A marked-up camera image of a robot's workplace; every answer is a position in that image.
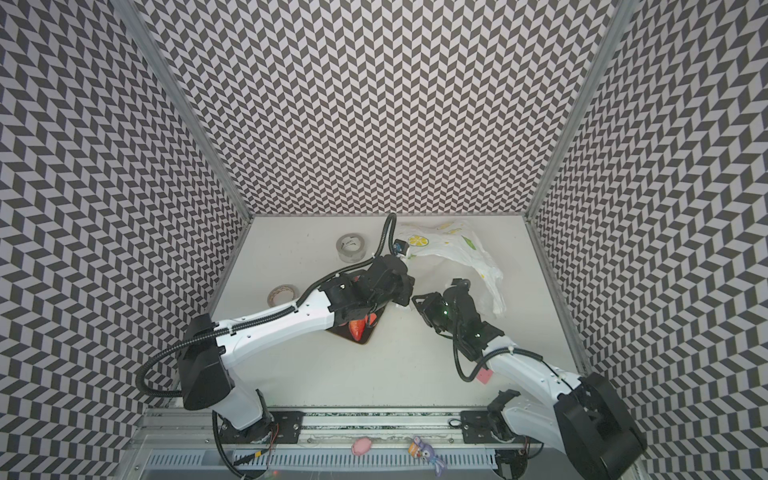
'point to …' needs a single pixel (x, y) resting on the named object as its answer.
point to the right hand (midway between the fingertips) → (411, 309)
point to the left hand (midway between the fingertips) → (409, 282)
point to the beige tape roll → (281, 294)
